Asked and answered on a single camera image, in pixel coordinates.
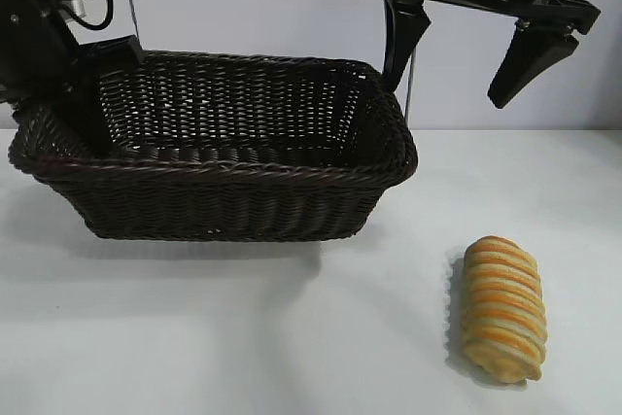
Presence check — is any dark brown woven wicker basket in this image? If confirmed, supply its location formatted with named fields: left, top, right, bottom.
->
left=7, top=49, right=419, bottom=244

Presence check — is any long striped twisted bread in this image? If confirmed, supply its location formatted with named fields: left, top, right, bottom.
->
left=459, top=234, right=548, bottom=385

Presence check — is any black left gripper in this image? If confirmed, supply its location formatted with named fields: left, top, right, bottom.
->
left=0, top=0, right=144, bottom=159

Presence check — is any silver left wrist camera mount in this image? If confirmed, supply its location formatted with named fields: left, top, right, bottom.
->
left=34, top=0, right=89, bottom=23

